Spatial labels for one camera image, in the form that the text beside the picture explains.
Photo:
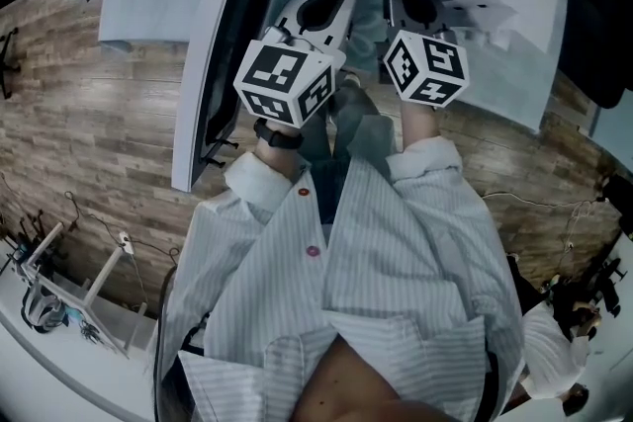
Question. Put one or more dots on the person's neck and chest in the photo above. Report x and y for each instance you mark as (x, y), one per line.
(366, 385)

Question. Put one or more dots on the person's striped shirt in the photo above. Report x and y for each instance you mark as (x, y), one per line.
(395, 262)

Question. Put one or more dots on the black tripod stand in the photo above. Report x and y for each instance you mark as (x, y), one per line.
(29, 237)

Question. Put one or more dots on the black office chair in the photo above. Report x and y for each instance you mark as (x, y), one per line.
(593, 29)

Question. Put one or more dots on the person's shoe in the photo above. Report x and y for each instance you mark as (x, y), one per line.
(352, 96)

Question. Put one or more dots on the person's right forearm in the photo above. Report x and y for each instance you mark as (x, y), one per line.
(418, 123)

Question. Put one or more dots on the white power strip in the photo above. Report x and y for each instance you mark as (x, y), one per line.
(126, 243)

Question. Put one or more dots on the person's left forearm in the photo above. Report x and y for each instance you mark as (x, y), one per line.
(277, 158)

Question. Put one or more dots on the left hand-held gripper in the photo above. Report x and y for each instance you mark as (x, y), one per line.
(277, 74)

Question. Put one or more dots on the light wooden rack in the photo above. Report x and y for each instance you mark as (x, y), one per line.
(101, 277)

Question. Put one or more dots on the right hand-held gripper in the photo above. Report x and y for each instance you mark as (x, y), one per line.
(425, 64)

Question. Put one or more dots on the black wrist watch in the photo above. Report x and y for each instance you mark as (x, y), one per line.
(277, 137)

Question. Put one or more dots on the black chair base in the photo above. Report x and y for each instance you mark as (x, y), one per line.
(7, 59)

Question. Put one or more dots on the black bag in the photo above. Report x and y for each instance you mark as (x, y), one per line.
(193, 336)

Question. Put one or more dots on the grey headset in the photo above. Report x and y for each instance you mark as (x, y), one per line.
(42, 309)

